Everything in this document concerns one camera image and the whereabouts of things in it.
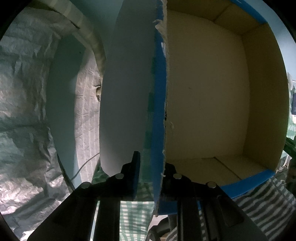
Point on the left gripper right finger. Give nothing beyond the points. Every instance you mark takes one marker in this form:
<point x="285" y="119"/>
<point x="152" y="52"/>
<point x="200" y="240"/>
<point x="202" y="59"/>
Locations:
<point x="204" y="205"/>

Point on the striped towel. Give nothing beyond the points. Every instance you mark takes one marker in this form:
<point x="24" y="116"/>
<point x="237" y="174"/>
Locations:
<point x="270" y="206"/>

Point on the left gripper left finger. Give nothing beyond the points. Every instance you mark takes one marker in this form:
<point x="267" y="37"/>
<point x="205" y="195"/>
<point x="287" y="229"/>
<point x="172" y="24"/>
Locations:
<point x="92" y="209"/>

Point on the blue-edged cardboard box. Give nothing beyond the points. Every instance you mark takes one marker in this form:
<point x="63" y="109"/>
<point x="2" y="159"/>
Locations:
<point x="201" y="85"/>

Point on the green checkered cloth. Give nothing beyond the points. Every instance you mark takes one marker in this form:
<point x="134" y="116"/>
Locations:
<point x="136" y="215"/>

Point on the silver foil sheet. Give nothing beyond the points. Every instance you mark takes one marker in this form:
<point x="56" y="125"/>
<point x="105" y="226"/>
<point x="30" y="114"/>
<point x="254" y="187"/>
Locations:
<point x="49" y="116"/>

